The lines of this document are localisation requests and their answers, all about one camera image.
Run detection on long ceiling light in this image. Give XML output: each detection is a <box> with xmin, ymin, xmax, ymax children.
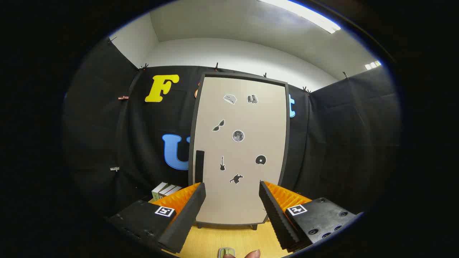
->
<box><xmin>256</xmin><ymin>0</ymin><xmax>341</xmax><ymax>34</ymax></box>

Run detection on green book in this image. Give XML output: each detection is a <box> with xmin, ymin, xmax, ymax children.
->
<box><xmin>152</xmin><ymin>182</ymin><xmax>168</xmax><ymax>201</ymax></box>

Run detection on black backdrop cloth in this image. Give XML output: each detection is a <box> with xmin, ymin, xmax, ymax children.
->
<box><xmin>61</xmin><ymin>36</ymin><xmax>402</xmax><ymax>219</ymax></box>

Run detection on dark grey cabinet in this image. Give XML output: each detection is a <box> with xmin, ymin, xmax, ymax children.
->
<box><xmin>188</xmin><ymin>72</ymin><xmax>290</xmax><ymax>230</ymax></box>

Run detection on black door handle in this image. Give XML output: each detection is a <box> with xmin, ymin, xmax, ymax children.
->
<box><xmin>195</xmin><ymin>150</ymin><xmax>205</xmax><ymax>184</ymax></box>

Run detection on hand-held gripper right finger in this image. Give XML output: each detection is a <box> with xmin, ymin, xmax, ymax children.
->
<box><xmin>259</xmin><ymin>180</ymin><xmax>363</xmax><ymax>253</ymax></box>

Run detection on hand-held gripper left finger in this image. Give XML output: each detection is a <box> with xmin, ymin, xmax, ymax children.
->
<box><xmin>108</xmin><ymin>182</ymin><xmax>207</xmax><ymax>254</ymax></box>

